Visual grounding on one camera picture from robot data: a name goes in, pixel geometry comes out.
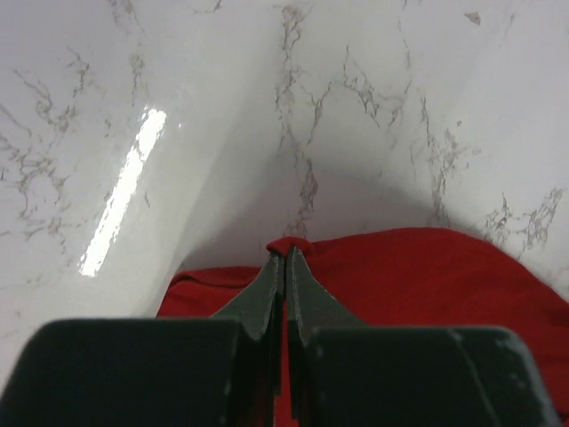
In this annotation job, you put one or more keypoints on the dark red t-shirt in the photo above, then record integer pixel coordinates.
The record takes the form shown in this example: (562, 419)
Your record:
(406, 277)

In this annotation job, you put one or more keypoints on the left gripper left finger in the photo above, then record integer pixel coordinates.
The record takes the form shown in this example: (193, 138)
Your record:
(223, 370)

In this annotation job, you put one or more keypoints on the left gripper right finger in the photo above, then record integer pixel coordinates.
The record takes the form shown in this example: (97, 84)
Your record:
(344, 372)

